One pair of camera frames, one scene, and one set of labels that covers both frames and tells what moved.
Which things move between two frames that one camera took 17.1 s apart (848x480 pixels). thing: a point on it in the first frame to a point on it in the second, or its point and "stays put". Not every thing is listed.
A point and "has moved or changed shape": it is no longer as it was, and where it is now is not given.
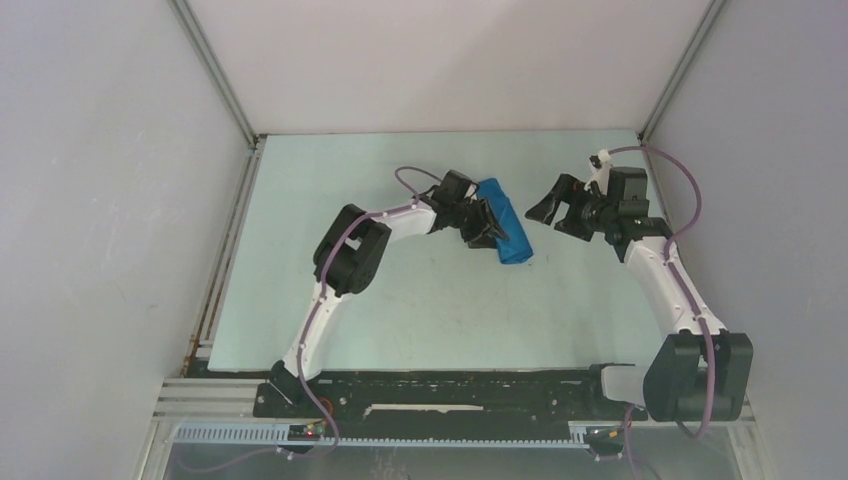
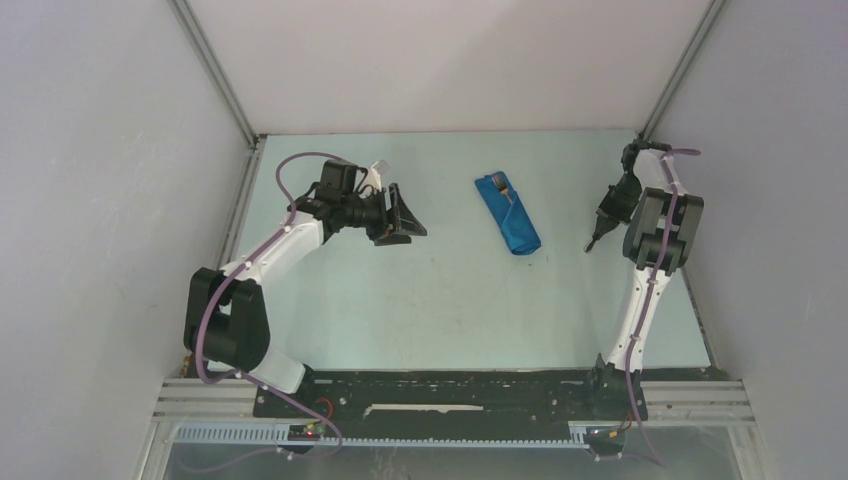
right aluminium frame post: (681, 70) stays put
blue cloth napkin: (517, 246) has moved or changed shape
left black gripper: (483, 224) to (408, 224)
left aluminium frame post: (200, 343) stays put
